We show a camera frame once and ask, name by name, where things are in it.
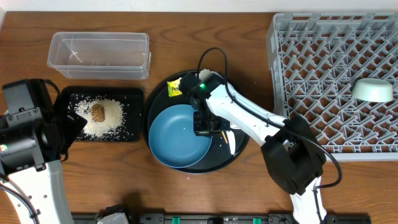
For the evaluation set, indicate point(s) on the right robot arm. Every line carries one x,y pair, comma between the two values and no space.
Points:
292,155

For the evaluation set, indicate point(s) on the yellow green snack wrapper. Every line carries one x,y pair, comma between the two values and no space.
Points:
173,88

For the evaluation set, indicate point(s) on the mint green bowl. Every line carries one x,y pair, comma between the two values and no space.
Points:
373,90

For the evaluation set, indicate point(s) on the pile of white rice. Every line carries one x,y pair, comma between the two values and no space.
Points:
110,127

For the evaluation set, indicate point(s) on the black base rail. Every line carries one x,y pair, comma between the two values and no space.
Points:
158,218

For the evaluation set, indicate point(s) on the crumpled white tissue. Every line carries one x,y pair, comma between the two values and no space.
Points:
204,73

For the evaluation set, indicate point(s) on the round black serving tray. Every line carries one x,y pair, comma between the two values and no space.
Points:
218,155

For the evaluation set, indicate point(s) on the black rectangular tray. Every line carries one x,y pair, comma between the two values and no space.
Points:
132,98

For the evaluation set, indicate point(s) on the clear plastic storage bin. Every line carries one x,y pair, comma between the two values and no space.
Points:
100,55

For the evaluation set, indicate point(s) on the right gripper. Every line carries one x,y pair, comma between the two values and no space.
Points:
203,123

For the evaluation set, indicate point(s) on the grey dishwasher rack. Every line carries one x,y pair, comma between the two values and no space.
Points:
316,58

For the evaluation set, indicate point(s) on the brown food piece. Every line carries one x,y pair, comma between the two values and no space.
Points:
97,113

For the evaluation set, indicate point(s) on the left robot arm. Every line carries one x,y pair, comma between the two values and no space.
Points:
36,133

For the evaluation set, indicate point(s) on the white plastic knife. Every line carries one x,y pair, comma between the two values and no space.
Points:
231,142

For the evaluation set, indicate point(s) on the wooden chopstick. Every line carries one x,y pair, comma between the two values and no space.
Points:
224,137

